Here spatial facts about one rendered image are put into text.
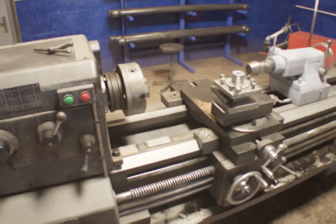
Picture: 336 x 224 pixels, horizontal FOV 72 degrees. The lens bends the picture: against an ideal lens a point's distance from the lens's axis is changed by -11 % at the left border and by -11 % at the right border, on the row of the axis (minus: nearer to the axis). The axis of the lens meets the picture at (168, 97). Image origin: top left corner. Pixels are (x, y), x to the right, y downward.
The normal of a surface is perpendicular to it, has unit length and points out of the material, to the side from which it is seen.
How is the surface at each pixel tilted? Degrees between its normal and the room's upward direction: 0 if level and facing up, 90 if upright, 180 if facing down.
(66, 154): 90
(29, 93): 90
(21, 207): 32
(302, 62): 86
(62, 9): 90
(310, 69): 76
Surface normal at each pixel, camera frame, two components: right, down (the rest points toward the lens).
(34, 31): 0.38, 0.43
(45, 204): 0.20, -0.52
